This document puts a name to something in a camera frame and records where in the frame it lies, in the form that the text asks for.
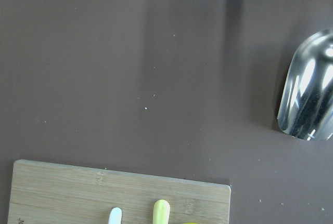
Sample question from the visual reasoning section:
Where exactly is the yellow plastic knife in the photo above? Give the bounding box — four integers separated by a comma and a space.
152, 199, 171, 224

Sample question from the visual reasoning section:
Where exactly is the steel ice scoop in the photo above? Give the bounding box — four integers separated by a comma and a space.
277, 28, 332, 141

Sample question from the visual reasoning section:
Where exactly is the white ceramic spoon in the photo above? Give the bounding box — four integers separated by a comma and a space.
108, 207, 122, 224

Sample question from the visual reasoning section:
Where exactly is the bamboo cutting board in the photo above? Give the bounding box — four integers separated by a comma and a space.
8, 160, 231, 223

